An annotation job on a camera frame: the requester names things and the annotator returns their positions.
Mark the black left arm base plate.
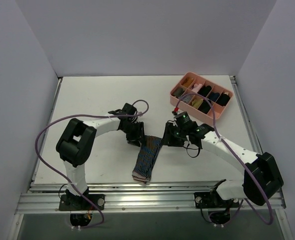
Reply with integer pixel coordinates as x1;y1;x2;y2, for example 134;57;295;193
58;193;105;211

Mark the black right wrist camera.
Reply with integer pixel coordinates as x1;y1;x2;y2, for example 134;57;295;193
174;111;193;130

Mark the pink white rolled garment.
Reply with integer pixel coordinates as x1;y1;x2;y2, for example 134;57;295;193
191;83;203;93

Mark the black rolled garment with tag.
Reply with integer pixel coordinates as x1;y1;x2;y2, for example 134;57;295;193
216;92;231;107

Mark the dark blue rolled garment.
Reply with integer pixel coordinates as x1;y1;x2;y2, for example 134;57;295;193
208;92;220;102

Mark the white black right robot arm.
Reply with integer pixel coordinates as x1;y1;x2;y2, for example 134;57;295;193
163;121;284;207

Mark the dark grey rolled garment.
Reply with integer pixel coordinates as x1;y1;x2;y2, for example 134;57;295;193
172;87;185;98

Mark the black rolled garment front row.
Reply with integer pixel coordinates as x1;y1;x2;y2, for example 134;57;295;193
198;100;212;114

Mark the olive green rolled garment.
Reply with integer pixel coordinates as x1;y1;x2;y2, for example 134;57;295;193
191;98;203;109

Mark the mustard yellow rolled garment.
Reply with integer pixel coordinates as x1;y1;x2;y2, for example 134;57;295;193
181;77;194;88

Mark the pink divided organizer tray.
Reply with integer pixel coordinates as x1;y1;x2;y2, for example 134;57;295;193
169;72;240;126

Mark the grey patterned rolled garment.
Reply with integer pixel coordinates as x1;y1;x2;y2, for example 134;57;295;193
180;94;194;104

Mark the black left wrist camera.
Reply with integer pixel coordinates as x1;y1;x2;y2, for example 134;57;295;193
107;103;137;117

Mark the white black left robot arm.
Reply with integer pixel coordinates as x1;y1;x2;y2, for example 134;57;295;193
56;115;146;210

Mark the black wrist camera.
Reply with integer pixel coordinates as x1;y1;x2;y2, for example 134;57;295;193
107;103;137;117
174;111;193;130

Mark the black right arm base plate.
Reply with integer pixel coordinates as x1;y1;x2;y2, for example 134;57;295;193
193;191;240;209

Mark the navy white striped underwear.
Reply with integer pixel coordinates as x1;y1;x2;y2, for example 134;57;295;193
132;135;163;185

